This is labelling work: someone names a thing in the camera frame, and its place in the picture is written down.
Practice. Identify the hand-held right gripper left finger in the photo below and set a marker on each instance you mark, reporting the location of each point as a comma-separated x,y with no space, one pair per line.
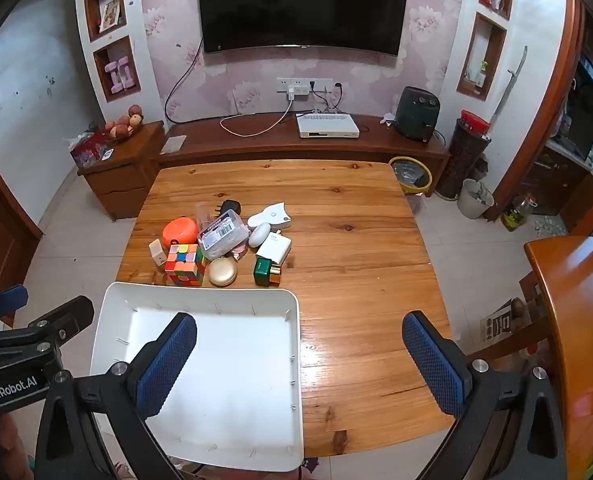
169,365

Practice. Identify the red snack packet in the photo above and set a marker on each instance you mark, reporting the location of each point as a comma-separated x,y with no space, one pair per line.
89,152

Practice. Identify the white charger plug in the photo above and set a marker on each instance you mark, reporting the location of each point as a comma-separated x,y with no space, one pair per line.
296,93

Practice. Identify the black charger plug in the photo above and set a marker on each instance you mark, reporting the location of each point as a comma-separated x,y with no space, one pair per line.
230,206

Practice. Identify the wooden side cabinet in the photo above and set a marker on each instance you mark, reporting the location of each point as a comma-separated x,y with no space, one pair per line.
121,180

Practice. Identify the pink fabric pouch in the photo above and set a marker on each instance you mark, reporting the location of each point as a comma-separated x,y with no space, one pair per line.
237,253

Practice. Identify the clear plastic cup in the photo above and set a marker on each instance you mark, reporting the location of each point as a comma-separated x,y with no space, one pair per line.
202,212

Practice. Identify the beige small adapter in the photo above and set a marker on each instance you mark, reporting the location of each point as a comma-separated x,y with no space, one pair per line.
156,252

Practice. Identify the white oval case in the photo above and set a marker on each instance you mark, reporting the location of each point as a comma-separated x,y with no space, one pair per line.
259,235

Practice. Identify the white wall outlet strip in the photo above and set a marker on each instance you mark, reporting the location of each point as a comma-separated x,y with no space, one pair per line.
282,81

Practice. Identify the colourful puzzle cube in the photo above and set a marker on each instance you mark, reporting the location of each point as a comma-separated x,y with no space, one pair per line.
184,262

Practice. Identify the dark green air fryer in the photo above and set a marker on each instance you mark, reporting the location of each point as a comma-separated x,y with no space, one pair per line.
416,110

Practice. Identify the framed picture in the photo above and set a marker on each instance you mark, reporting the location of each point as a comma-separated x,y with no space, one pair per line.
111,14

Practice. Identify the yellow oil bottle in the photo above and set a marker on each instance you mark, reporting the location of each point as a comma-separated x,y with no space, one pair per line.
513,217

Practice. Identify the grey toy sword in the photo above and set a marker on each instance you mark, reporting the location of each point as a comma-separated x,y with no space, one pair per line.
517,66

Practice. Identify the grey booklet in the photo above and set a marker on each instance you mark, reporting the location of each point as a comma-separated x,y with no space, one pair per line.
173,144

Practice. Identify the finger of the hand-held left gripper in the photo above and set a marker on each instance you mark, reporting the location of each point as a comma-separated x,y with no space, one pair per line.
71,312
4,302

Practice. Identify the black flat television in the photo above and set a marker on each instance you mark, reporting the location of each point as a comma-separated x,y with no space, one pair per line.
301,5

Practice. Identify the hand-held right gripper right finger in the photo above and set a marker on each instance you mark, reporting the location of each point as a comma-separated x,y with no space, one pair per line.
434,365

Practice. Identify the white power bank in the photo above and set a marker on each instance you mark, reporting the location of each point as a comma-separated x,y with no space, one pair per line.
275,247

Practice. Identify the white plastic tray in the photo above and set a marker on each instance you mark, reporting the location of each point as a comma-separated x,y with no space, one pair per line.
226,360

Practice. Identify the green box with gold cap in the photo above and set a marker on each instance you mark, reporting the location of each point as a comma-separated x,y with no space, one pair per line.
262,270

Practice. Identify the white wall niche shelf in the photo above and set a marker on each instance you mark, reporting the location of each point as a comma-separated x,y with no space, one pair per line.
89,40
464,35

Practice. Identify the tall dark canister red lid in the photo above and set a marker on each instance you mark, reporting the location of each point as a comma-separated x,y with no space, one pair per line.
459,160

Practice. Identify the printed cardboard box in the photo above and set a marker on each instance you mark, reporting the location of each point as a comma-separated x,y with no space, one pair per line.
496,322

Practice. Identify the gold round compact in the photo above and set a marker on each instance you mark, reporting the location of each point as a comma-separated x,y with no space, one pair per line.
222,272

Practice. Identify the yellow trash bin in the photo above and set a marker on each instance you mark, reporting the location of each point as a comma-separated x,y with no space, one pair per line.
411,174

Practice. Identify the glossy wooden side table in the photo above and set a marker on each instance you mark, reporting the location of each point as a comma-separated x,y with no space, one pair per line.
576,310

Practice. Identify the white set-top box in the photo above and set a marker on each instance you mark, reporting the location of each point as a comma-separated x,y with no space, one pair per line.
326,125

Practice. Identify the clear plastic box with label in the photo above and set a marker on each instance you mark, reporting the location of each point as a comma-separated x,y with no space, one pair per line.
221,235

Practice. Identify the brown wooden door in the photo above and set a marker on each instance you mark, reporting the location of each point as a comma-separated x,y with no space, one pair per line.
1,240

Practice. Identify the pink boxes in niche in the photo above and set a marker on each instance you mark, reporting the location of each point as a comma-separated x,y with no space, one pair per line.
120,74

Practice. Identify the white cat-shaped gadget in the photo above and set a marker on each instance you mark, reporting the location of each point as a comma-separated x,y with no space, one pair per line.
271,216

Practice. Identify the white bucket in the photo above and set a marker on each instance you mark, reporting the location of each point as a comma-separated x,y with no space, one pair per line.
471,207

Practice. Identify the orange round case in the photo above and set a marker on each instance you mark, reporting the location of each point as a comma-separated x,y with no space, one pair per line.
180,230

